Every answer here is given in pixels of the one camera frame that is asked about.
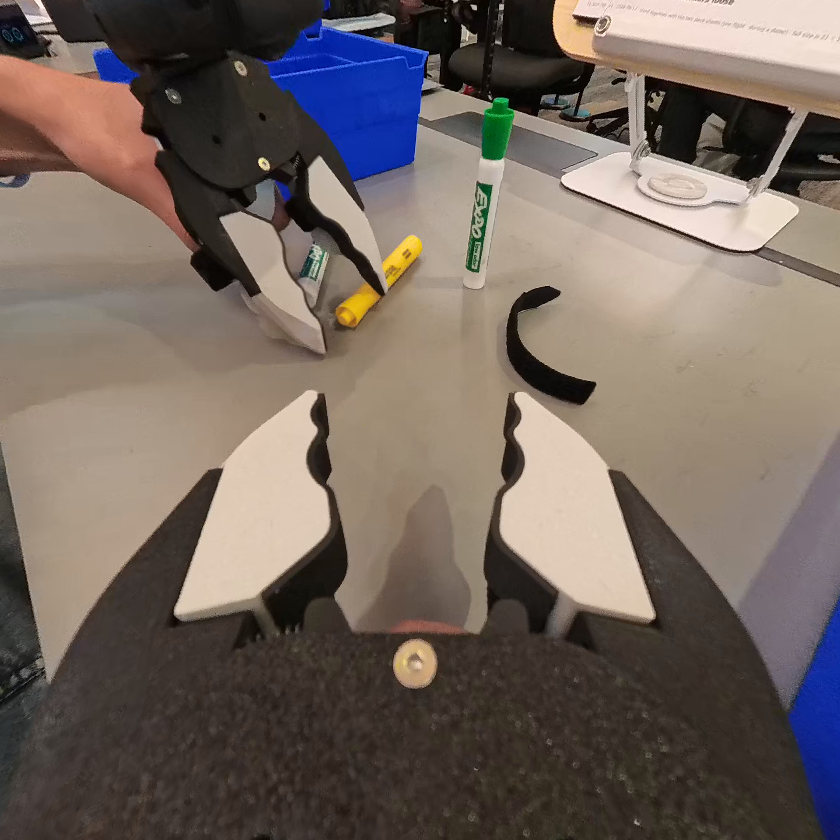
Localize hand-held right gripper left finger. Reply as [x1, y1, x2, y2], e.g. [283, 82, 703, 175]
[174, 390, 349, 637]

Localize black charger with green display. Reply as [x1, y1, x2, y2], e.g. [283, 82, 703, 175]
[0, 13, 51, 57]

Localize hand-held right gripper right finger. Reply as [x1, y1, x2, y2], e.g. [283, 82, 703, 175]
[484, 392, 657, 639]

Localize person's blue jeans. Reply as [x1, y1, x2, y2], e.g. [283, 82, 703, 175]
[0, 459, 51, 711]

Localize yellow highlighter marker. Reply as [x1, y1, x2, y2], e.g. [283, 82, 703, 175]
[335, 235, 424, 329]

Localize black tripod pole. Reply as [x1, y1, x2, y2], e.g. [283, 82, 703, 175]
[482, 0, 500, 99]

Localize green dry erase marker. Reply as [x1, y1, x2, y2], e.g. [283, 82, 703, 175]
[462, 97, 515, 290]
[298, 241, 332, 300]

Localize black hook-and-loop strap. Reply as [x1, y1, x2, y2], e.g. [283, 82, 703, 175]
[507, 286, 597, 405]

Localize blue plastic bin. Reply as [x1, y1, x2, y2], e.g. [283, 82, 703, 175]
[94, 26, 430, 182]
[787, 600, 840, 840]

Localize grey desk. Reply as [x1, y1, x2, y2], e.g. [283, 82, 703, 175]
[0, 39, 840, 716]

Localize person's left forearm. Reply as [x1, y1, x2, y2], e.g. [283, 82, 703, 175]
[0, 56, 86, 177]

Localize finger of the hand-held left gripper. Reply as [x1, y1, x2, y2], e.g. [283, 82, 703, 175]
[287, 153, 389, 298]
[218, 209, 328, 357]

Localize person's left hand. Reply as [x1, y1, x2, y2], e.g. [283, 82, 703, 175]
[79, 79, 201, 253]

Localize wooden white book stand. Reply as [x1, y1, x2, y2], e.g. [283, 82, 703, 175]
[553, 0, 840, 253]

